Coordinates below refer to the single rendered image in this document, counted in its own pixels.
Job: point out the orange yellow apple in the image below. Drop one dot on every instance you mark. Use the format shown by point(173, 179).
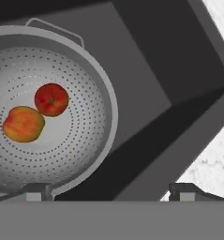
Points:
point(22, 124)

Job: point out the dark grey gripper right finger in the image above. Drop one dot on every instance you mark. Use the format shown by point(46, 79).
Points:
point(186, 188)

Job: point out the grey metal colander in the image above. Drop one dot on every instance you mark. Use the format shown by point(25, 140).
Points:
point(85, 103)

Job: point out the dark grey sink basin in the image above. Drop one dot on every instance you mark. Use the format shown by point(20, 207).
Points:
point(166, 78)

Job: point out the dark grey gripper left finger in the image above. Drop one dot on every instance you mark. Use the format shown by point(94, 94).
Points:
point(38, 189)

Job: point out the red apple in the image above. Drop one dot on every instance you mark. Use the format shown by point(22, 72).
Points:
point(51, 99)

